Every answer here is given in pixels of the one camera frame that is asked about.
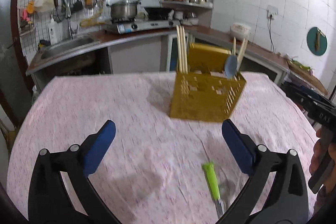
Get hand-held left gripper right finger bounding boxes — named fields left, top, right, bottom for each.
left=218, top=119, right=310, bottom=224

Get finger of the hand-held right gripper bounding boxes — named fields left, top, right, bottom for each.
left=285, top=81, right=335, bottom=110

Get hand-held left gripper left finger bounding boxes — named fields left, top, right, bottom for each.
left=28, top=120, right=121, bottom=224

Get green handled knife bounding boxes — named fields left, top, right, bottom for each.
left=202, top=162, right=227, bottom=220

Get yellow plastic utensil holder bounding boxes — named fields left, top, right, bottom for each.
left=169, top=43, right=247, bottom=123

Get person's right hand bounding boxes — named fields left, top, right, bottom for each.
left=309, top=128, right=336, bottom=177

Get wooden cutting board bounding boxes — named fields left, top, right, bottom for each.
left=286, top=59, right=330, bottom=96

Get pink floral tablecloth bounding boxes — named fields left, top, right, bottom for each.
left=7, top=71, right=319, bottom=224

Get light blue spoon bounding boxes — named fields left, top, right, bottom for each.
left=224, top=54, right=239, bottom=80

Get white food container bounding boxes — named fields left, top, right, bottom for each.
left=230, top=22, right=251, bottom=40

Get glass door kitchen cabinets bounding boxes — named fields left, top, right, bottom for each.
left=108, top=30, right=289, bottom=85

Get stainless steel sink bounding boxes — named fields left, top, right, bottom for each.
left=39, top=38, right=101, bottom=60

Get brown kitchen counter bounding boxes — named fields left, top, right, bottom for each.
left=26, top=25, right=290, bottom=75

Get white soap bottle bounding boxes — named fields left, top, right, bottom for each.
left=49, top=15, right=61, bottom=45

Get steel gas stove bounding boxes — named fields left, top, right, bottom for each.
left=106, top=19, right=181, bottom=35

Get grey corner shelf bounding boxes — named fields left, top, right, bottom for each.
left=160, top=0, right=217, bottom=26

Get brown frosted glass door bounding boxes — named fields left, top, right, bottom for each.
left=0, top=0, right=33, bottom=127

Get stainless steel pot with lid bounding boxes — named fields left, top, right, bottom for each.
left=110, top=0, right=138, bottom=20

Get black wok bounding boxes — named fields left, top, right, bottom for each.
left=144, top=6, right=171, bottom=18

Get round teal wall board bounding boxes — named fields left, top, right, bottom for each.
left=307, top=27, right=328, bottom=57

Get black power cable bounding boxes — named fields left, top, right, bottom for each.
left=268, top=17, right=275, bottom=52

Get white wall outlet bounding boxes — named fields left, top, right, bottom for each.
left=266, top=5, right=278, bottom=19

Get yellow gas hose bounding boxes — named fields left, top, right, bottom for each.
left=79, top=9, right=104, bottom=28

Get wire basket with sponges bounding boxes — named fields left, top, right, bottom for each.
left=18, top=0, right=36, bottom=35

